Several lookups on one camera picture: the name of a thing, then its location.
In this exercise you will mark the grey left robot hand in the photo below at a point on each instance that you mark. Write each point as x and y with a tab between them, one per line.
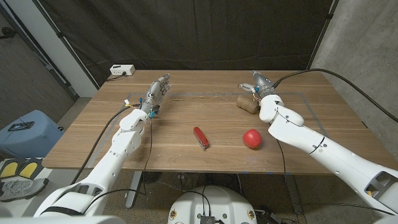
155	93

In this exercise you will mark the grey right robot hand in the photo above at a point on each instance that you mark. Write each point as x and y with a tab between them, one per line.
264	85

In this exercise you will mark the jute twine spool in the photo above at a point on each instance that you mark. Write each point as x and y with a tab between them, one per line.
247	104

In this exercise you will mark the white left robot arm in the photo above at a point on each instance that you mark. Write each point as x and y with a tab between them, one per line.
124	146

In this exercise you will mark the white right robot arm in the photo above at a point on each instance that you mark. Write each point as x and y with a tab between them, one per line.
311	140

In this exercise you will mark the red ball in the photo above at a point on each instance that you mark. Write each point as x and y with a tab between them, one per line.
252	138

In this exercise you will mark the white power strip box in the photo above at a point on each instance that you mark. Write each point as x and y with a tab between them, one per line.
122	69

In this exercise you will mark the red pocket knife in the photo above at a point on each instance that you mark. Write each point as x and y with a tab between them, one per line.
201	138

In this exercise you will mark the black backdrop curtain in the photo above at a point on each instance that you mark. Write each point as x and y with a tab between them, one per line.
186	31

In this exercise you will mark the black backdrop stand pole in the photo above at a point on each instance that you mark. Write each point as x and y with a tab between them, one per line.
66	43
321	34

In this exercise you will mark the white table leg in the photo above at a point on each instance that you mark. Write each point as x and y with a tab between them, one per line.
133	189

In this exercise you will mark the grey table leg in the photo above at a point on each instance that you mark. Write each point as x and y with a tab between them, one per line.
292	193

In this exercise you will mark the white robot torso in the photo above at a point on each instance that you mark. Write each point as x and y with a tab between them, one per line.
214	202

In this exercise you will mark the blue plastic bin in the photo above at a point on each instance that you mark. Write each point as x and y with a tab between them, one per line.
31	140

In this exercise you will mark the yellow foot pedal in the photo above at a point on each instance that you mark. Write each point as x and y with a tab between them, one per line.
29	169
9	169

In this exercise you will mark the grey sneaker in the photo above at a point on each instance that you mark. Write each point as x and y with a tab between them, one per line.
21	188

